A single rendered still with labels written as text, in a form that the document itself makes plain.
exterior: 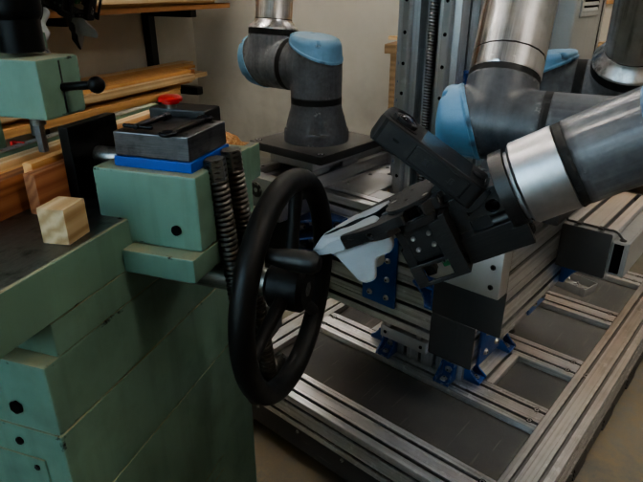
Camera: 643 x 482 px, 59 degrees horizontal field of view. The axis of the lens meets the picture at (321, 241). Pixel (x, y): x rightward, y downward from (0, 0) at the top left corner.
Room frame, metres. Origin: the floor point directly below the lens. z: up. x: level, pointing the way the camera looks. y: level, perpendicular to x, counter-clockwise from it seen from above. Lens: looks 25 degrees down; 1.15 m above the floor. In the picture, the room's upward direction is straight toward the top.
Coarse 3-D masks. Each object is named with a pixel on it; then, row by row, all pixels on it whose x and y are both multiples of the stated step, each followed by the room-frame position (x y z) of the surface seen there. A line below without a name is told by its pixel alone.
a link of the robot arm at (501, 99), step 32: (512, 0) 0.62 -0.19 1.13; (544, 0) 0.62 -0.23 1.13; (480, 32) 0.63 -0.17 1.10; (512, 32) 0.60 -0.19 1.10; (544, 32) 0.61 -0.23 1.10; (480, 64) 0.60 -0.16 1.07; (512, 64) 0.58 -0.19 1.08; (448, 96) 0.59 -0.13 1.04; (480, 96) 0.58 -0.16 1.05; (512, 96) 0.57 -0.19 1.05; (544, 96) 0.56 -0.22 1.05; (448, 128) 0.58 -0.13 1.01; (480, 128) 0.56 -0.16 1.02; (512, 128) 0.55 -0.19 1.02
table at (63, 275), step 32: (256, 160) 0.94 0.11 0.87; (96, 192) 0.70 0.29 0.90; (0, 224) 0.59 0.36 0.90; (32, 224) 0.59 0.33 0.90; (96, 224) 0.59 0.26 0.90; (128, 224) 0.61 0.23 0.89; (0, 256) 0.51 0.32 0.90; (32, 256) 0.51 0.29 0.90; (64, 256) 0.51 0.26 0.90; (96, 256) 0.55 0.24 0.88; (128, 256) 0.59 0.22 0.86; (160, 256) 0.57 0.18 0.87; (192, 256) 0.57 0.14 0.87; (0, 288) 0.44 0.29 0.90; (32, 288) 0.46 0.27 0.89; (64, 288) 0.50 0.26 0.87; (96, 288) 0.54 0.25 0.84; (0, 320) 0.43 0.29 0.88; (32, 320) 0.46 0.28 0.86; (0, 352) 0.42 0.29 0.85
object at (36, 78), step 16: (0, 64) 0.69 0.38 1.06; (16, 64) 0.68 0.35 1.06; (32, 64) 0.67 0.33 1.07; (48, 64) 0.69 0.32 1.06; (64, 64) 0.71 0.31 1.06; (0, 80) 0.69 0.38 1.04; (16, 80) 0.68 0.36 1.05; (32, 80) 0.67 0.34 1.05; (48, 80) 0.68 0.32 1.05; (64, 80) 0.71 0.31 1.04; (80, 80) 0.73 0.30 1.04; (0, 96) 0.69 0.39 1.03; (16, 96) 0.68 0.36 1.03; (32, 96) 0.67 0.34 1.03; (48, 96) 0.68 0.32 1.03; (64, 96) 0.70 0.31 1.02; (80, 96) 0.73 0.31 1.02; (0, 112) 0.69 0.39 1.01; (16, 112) 0.68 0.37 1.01; (32, 112) 0.68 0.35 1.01; (48, 112) 0.67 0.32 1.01; (64, 112) 0.70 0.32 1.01
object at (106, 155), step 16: (64, 128) 0.66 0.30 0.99; (80, 128) 0.68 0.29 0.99; (96, 128) 0.70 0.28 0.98; (112, 128) 0.73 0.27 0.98; (64, 144) 0.66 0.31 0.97; (80, 144) 0.67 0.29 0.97; (96, 144) 0.70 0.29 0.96; (112, 144) 0.73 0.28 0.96; (64, 160) 0.66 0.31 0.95; (80, 160) 0.67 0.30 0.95; (96, 160) 0.69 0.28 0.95; (80, 176) 0.67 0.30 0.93; (80, 192) 0.66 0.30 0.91
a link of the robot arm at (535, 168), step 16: (544, 128) 0.47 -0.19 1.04; (512, 144) 0.47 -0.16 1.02; (528, 144) 0.46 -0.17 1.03; (544, 144) 0.45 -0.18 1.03; (512, 160) 0.46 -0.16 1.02; (528, 160) 0.45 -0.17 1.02; (544, 160) 0.44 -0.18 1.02; (560, 160) 0.43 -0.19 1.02; (512, 176) 0.45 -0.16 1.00; (528, 176) 0.44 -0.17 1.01; (544, 176) 0.44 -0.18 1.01; (560, 176) 0.43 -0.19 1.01; (528, 192) 0.44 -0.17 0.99; (544, 192) 0.43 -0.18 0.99; (560, 192) 0.43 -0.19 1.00; (528, 208) 0.44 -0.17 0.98; (544, 208) 0.44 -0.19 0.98; (560, 208) 0.44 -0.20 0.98; (576, 208) 0.44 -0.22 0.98
